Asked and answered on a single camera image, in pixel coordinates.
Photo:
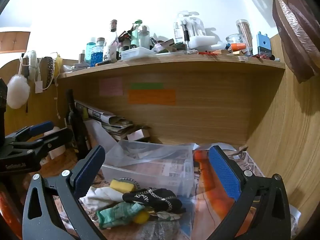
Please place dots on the green cloth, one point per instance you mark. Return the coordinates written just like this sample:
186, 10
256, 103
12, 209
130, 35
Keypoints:
116, 213

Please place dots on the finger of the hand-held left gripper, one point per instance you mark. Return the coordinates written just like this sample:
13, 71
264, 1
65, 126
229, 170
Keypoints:
58, 136
41, 127

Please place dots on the teal bottle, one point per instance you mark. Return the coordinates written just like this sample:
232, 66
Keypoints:
90, 50

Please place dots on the grey cloth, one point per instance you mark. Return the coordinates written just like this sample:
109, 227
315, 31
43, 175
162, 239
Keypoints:
156, 231

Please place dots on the clear round bottle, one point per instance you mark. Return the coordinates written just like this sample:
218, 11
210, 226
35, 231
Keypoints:
143, 36

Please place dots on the white fluffy headband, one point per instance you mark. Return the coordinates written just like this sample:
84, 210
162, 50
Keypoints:
32, 63

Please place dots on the pink sticky note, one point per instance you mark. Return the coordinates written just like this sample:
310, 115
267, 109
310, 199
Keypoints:
111, 86

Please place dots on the green sticky note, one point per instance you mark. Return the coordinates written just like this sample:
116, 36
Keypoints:
147, 86

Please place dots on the white plastic packaging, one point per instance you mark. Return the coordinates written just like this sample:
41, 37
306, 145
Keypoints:
201, 40

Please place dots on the blue liquid bottle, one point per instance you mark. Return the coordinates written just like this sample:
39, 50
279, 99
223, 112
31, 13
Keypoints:
97, 55

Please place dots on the yellow soft ball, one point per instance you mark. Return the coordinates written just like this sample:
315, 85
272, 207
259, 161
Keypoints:
141, 217

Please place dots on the yellow sponge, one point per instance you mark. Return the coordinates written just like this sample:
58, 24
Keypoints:
122, 185

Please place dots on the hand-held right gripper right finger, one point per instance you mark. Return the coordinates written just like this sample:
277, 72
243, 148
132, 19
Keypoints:
225, 173

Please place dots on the clear liquor bottle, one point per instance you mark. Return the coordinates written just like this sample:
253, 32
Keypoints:
112, 38

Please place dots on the dark wine bottle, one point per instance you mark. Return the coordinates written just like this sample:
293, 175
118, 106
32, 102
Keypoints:
77, 132

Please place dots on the brown curtain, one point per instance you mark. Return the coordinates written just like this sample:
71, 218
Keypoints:
297, 30

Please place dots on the white tag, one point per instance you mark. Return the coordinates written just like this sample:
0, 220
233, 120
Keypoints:
38, 87

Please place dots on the white fluffy pompom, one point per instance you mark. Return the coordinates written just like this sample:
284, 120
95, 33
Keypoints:
18, 92

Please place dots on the clear canister brown sticks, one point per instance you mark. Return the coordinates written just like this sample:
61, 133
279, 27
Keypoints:
244, 31

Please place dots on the stack of newspapers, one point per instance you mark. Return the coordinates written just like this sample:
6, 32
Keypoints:
112, 123

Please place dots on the orange sticky note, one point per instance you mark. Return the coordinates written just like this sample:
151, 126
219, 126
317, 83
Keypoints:
151, 97

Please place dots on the clear water bottle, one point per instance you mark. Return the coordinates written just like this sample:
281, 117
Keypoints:
178, 30

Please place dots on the green pump bottle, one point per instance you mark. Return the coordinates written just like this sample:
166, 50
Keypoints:
135, 36

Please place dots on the dark headband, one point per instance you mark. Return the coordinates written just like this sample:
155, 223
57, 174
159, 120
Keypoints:
48, 71

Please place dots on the white plastic tray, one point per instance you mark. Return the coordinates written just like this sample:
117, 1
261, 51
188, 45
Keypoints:
137, 53

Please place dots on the black patterned sock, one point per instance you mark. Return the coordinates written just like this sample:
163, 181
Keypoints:
155, 198

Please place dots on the orange cap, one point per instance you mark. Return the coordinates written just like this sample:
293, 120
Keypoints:
238, 47

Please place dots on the white cloth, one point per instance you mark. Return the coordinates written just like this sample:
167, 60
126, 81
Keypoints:
100, 197

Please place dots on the clear plastic bin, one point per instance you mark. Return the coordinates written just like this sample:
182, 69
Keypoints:
150, 170

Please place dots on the glass jar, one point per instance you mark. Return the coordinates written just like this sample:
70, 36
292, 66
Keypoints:
235, 39

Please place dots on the blue box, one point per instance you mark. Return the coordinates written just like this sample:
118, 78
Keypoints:
263, 45

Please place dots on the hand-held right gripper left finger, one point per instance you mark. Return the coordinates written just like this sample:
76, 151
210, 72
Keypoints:
91, 170

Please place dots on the small white cardboard box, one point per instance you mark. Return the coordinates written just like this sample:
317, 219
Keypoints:
137, 135

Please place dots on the red object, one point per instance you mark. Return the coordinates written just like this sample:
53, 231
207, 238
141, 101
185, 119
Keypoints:
7, 205

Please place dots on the wooden shelf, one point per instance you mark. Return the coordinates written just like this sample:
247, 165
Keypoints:
175, 63

